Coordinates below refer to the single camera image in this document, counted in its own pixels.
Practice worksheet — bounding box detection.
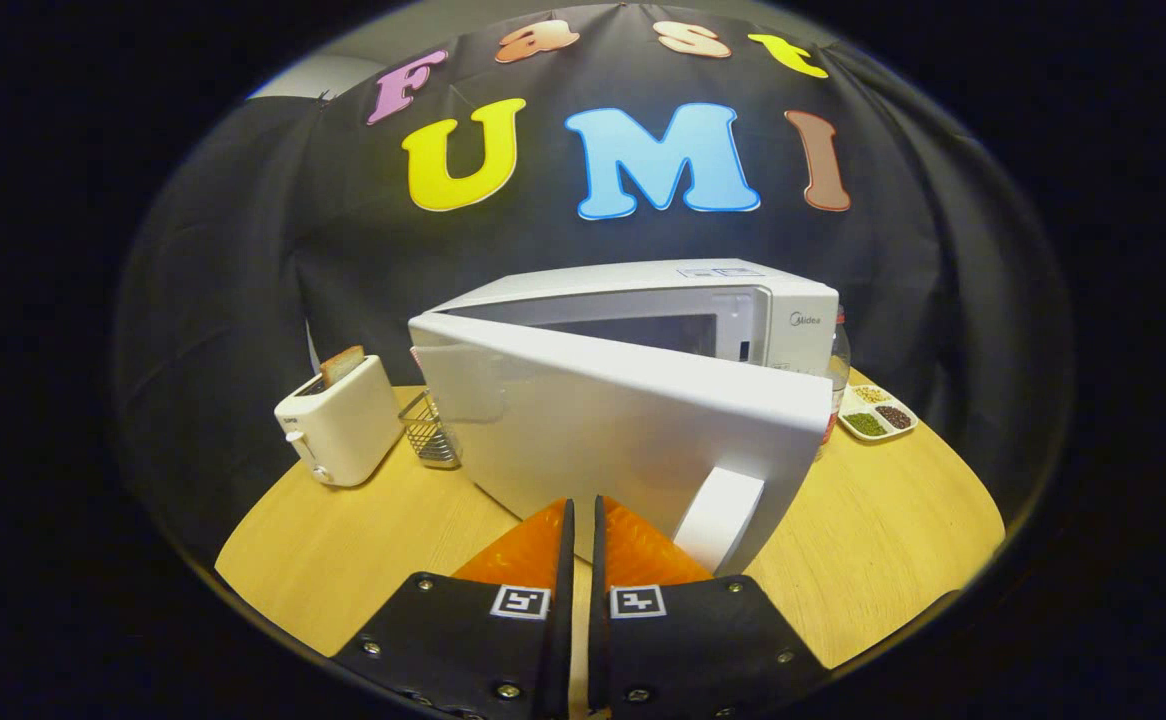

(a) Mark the metal wire basket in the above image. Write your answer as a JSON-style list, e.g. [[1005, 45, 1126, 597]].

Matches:
[[399, 390, 462, 471]]

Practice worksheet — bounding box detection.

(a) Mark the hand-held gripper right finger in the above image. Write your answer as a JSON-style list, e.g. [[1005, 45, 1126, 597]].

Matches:
[[588, 495, 832, 720]]

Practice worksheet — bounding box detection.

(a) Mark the white toaster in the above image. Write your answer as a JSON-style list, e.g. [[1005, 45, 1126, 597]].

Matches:
[[274, 355, 406, 488]]

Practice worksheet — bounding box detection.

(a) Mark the clear plastic water bottle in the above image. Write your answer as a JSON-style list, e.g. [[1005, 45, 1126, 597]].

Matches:
[[815, 305, 852, 461]]

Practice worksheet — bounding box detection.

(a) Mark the white divided bean dish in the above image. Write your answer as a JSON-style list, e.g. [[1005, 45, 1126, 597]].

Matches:
[[838, 384, 919, 443]]

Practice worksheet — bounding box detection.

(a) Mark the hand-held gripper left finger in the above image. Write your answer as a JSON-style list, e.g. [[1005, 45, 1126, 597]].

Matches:
[[331, 498, 576, 720]]

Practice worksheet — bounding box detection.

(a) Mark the white microwave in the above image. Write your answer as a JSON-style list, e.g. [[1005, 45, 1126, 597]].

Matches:
[[408, 258, 841, 579]]

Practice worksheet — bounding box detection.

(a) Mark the toast slice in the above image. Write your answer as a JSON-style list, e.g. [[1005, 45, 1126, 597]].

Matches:
[[319, 345, 367, 389]]

